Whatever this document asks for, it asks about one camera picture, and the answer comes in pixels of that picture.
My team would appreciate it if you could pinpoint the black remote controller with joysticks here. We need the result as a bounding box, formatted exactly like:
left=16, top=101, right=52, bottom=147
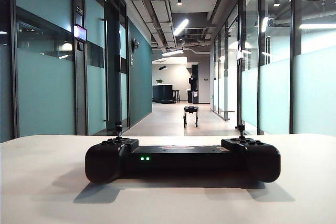
left=85, top=121, right=281, bottom=184

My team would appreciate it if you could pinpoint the black quadruped robot dog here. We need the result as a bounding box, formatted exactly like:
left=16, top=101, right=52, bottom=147
left=183, top=105, right=200, bottom=129

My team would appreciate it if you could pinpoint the dark counter with white top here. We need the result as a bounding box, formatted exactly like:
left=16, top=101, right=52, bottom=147
left=152, top=84, right=174, bottom=103

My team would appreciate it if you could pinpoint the tall black cabinet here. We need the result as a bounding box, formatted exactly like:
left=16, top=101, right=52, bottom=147
left=187, top=63, right=200, bottom=104

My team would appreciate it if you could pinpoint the long linear ceiling light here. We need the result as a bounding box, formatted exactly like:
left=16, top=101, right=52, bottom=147
left=161, top=49, right=184, bottom=57
left=173, top=18, right=190, bottom=36

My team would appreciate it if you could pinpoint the lit room display panel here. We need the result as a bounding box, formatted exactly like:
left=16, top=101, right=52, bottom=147
left=73, top=25, right=87, bottom=42

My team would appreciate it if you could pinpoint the black vertical door handle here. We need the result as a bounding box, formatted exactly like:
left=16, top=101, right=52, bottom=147
left=101, top=18, right=109, bottom=123

